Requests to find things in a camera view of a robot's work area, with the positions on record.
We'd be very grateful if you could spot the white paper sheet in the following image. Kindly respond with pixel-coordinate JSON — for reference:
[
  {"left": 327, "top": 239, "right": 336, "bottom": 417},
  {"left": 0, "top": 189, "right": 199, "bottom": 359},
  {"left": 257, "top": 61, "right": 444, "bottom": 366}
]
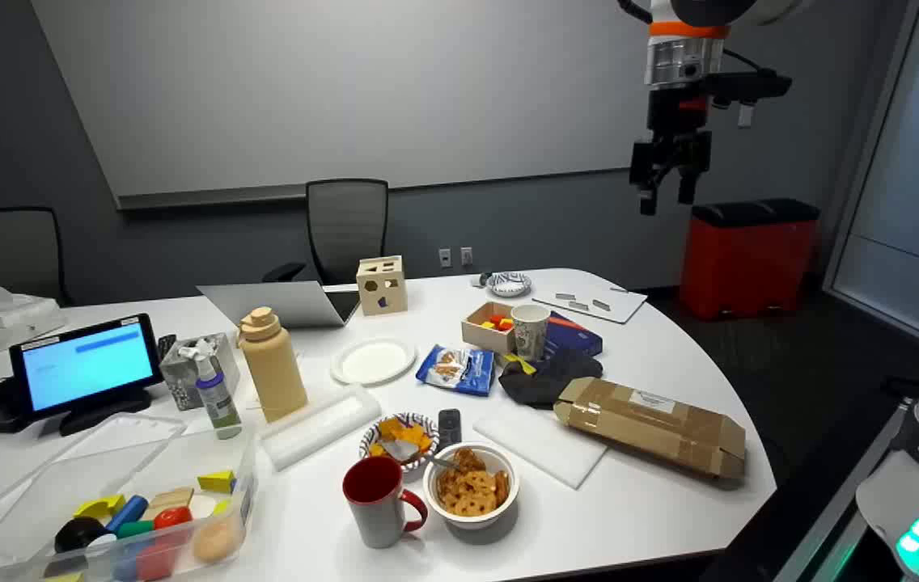
[{"left": 534, "top": 285, "right": 646, "bottom": 326}]

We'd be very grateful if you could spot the white foam block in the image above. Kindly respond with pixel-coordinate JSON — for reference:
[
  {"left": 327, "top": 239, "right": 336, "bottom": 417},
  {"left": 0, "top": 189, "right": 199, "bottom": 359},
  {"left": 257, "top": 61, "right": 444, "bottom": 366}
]
[{"left": 257, "top": 386, "right": 380, "bottom": 467}]

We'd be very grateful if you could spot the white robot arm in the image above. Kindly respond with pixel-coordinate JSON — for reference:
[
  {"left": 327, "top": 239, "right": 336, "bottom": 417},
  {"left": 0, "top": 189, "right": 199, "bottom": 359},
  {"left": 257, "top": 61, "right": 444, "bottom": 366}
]
[{"left": 618, "top": 0, "right": 919, "bottom": 582}]

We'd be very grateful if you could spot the red toy block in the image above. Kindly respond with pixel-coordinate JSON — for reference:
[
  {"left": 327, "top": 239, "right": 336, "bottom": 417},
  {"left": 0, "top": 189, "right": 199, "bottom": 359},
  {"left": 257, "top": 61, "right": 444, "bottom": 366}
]
[{"left": 153, "top": 503, "right": 194, "bottom": 531}]

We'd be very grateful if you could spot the wooden shape sorter cube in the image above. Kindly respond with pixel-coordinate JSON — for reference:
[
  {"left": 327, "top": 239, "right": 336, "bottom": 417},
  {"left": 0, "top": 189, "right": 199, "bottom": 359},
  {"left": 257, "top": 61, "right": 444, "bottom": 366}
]
[{"left": 356, "top": 256, "right": 406, "bottom": 317}]

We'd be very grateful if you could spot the whiteboard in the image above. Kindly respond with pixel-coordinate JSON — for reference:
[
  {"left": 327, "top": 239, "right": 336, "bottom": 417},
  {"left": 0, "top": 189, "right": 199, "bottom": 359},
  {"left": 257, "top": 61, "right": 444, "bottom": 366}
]
[{"left": 29, "top": 0, "right": 646, "bottom": 206}]

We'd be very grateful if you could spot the beige bottle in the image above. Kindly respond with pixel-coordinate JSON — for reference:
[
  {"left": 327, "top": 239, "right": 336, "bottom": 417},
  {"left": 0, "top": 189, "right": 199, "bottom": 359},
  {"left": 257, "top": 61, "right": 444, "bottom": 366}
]
[{"left": 240, "top": 306, "right": 308, "bottom": 420}]

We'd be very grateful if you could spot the small cardboard fruit box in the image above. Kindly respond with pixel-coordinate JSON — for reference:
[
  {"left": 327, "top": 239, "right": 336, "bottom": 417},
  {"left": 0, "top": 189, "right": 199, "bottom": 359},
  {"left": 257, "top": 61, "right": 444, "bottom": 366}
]
[{"left": 462, "top": 300, "right": 515, "bottom": 354}]

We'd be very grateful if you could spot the red trash bin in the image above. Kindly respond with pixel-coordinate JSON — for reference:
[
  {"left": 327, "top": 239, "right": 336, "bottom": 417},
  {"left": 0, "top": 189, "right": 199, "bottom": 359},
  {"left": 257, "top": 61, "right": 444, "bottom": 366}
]
[{"left": 679, "top": 197, "right": 818, "bottom": 321}]

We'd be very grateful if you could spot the small spray bottle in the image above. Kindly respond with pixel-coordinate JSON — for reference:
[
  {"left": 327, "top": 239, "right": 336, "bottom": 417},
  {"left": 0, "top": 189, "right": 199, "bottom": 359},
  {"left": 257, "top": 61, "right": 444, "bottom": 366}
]
[{"left": 194, "top": 354, "right": 242, "bottom": 440}]

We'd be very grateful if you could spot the blue book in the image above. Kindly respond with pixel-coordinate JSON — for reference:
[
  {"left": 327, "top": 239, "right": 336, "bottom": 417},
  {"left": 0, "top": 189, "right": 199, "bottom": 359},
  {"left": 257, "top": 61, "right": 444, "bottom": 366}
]
[{"left": 544, "top": 312, "right": 603, "bottom": 354}]

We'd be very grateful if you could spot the white crumpled plastic bag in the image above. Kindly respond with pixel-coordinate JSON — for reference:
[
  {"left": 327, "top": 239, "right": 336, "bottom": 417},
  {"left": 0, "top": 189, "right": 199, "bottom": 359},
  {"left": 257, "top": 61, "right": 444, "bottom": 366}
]
[{"left": 0, "top": 287, "right": 63, "bottom": 349}]

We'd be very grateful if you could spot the silver laptop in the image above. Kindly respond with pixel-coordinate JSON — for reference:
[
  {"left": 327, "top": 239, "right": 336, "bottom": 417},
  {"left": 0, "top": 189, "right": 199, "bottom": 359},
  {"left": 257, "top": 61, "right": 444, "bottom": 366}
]
[{"left": 199, "top": 280, "right": 360, "bottom": 328}]

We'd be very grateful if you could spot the long cardboard box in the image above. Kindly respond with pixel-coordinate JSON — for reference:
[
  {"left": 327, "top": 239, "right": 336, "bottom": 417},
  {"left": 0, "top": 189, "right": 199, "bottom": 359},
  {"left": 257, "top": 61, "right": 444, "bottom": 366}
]
[{"left": 553, "top": 379, "right": 748, "bottom": 482}]

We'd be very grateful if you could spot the paper cup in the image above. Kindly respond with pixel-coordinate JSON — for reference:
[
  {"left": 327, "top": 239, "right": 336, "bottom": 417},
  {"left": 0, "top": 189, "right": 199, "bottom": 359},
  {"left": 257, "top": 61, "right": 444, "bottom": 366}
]
[{"left": 511, "top": 302, "right": 550, "bottom": 359}]

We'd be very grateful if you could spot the white paper plate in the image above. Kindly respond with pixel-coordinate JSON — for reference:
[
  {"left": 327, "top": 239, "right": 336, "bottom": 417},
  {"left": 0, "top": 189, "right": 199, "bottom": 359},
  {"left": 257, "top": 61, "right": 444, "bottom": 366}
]
[{"left": 329, "top": 338, "right": 414, "bottom": 386}]

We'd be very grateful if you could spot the beige toy egg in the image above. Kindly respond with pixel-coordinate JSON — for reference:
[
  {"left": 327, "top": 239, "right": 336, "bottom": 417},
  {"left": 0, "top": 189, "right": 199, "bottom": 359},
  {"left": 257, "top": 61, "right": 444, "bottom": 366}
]
[{"left": 192, "top": 516, "right": 242, "bottom": 561}]

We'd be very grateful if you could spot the blue toy cylinder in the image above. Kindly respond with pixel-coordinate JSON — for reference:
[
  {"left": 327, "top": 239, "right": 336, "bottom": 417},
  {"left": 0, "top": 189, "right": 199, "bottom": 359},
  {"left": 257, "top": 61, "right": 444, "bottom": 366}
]
[{"left": 105, "top": 495, "right": 150, "bottom": 532}]

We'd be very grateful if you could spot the clear bin lid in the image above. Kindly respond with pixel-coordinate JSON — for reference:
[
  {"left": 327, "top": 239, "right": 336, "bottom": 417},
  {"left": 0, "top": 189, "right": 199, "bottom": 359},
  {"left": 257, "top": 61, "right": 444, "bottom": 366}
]
[{"left": 0, "top": 413, "right": 185, "bottom": 501}]

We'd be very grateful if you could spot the small patterned snack bowl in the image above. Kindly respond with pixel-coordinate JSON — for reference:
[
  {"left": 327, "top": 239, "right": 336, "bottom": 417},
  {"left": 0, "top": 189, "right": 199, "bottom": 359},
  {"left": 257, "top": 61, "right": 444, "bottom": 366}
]
[{"left": 360, "top": 413, "right": 437, "bottom": 467}]

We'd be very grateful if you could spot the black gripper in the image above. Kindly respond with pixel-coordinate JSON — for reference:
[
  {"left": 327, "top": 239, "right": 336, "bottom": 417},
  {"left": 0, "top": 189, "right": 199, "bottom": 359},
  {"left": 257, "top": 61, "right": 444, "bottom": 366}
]
[{"left": 631, "top": 88, "right": 713, "bottom": 215}]

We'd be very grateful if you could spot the red and white mug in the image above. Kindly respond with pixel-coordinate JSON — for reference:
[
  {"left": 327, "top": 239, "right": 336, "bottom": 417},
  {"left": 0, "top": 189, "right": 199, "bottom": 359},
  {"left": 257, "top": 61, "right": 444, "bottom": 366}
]
[{"left": 343, "top": 455, "right": 427, "bottom": 548}]

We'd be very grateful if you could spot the white foam sheet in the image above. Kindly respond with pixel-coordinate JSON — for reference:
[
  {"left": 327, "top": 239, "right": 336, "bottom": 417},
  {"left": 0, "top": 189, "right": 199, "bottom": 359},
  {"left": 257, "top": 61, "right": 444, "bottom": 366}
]
[{"left": 476, "top": 410, "right": 605, "bottom": 489}]

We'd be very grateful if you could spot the dark grey cloth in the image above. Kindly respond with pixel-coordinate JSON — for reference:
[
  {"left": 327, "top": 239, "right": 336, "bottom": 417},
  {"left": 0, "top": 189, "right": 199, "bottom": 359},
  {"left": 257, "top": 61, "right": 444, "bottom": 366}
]
[{"left": 497, "top": 349, "right": 603, "bottom": 410}]

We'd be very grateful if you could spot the yellow toy block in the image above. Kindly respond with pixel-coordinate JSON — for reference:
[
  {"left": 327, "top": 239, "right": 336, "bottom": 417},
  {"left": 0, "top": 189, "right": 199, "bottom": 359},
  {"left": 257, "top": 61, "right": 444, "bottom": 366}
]
[{"left": 196, "top": 467, "right": 237, "bottom": 495}]

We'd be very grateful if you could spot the black tablet with stand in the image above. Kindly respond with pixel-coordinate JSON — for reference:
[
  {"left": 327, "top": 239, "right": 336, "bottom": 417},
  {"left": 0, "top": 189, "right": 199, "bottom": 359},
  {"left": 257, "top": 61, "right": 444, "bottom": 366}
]
[{"left": 10, "top": 312, "right": 158, "bottom": 437}]

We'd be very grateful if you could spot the blue snack packet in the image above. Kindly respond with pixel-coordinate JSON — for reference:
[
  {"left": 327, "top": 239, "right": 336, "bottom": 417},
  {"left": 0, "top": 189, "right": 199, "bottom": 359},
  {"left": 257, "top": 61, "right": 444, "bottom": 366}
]
[{"left": 414, "top": 347, "right": 496, "bottom": 396}]

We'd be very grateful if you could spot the black toy ball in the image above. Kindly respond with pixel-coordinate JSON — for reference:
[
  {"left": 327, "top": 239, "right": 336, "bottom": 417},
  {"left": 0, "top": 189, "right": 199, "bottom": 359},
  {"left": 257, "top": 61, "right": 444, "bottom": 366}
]
[{"left": 55, "top": 516, "right": 102, "bottom": 553}]

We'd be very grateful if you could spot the left grey office chair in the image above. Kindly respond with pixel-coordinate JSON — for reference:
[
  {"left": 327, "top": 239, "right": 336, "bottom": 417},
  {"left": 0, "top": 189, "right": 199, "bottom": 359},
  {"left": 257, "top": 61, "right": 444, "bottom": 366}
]
[{"left": 0, "top": 206, "right": 68, "bottom": 302}]

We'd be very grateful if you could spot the white cable coil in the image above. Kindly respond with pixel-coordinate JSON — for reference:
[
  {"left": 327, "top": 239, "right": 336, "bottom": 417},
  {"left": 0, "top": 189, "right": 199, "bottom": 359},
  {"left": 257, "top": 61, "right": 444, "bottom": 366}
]
[{"left": 471, "top": 268, "right": 538, "bottom": 300}]

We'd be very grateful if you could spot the white bowl with snacks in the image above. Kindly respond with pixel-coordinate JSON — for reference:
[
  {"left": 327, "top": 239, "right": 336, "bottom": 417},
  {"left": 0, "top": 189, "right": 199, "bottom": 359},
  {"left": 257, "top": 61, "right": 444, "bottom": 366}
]
[{"left": 424, "top": 444, "right": 520, "bottom": 532}]

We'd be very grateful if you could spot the grey office chair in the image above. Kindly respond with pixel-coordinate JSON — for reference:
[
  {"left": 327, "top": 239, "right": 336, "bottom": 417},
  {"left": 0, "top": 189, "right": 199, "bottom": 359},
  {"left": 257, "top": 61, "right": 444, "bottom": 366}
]
[
  {"left": 0, "top": 206, "right": 68, "bottom": 302},
  {"left": 303, "top": 178, "right": 388, "bottom": 285}
]

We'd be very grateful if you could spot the grey carton box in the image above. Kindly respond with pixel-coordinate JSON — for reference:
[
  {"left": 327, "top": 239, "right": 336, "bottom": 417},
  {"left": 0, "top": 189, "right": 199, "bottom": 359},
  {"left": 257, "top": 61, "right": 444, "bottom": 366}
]
[{"left": 163, "top": 334, "right": 240, "bottom": 410}]

